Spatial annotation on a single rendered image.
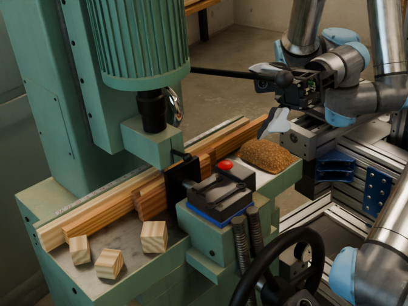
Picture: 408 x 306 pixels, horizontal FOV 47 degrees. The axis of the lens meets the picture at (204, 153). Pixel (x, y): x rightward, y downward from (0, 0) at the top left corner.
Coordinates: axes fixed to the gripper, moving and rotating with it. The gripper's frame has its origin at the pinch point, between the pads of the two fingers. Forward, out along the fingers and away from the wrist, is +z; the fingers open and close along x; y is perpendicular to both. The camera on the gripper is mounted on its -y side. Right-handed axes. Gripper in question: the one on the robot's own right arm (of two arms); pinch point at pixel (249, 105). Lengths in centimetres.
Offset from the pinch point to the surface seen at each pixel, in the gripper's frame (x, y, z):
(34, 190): 25, -58, 29
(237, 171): 11.2, 1.5, 7.2
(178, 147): 7.9, -12.4, 10.4
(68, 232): 16.5, -17.6, 36.8
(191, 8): 26, -228, -175
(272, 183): 22.5, -2.8, -7.0
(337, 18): 63, -185, -302
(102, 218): 17.5, -17.7, 29.2
